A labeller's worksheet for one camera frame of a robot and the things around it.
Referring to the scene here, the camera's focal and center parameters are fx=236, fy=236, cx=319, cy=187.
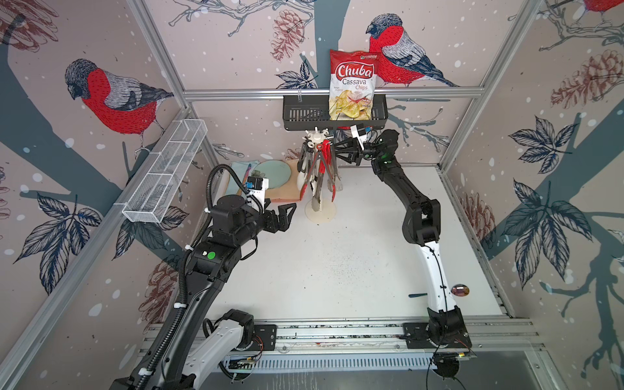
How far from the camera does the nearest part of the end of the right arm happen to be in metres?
0.81

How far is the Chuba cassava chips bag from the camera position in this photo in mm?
849

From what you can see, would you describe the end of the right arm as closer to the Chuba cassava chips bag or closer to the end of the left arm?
the Chuba cassava chips bag

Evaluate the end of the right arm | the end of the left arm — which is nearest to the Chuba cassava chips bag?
the end of the right arm

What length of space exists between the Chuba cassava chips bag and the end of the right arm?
12 centimetres
